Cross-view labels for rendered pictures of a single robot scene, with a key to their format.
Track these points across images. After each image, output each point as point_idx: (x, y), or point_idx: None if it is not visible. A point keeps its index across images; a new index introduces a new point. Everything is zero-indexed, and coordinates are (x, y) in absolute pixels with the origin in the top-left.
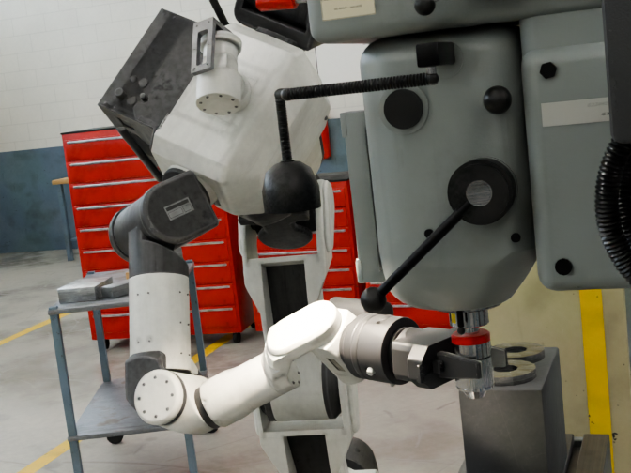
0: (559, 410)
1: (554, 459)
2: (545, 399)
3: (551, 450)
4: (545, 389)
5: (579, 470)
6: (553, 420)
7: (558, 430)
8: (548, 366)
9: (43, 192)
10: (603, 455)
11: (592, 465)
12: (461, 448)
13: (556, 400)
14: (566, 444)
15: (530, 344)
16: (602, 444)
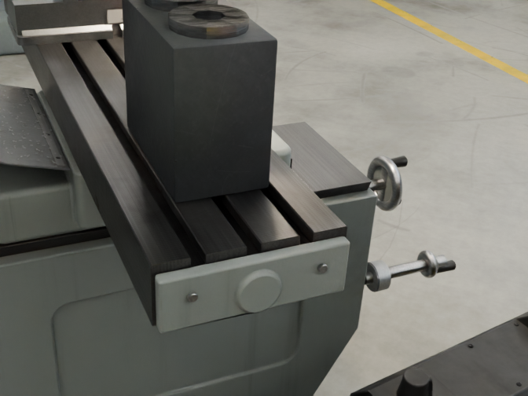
0: (158, 104)
1: (137, 107)
2: (126, 13)
3: (133, 85)
4: (126, 5)
5: (141, 185)
6: (141, 75)
7: (152, 112)
8: (147, 17)
9: None
10: (129, 216)
11: (133, 197)
12: None
13: (152, 78)
14: (196, 229)
15: (199, 23)
16: (145, 239)
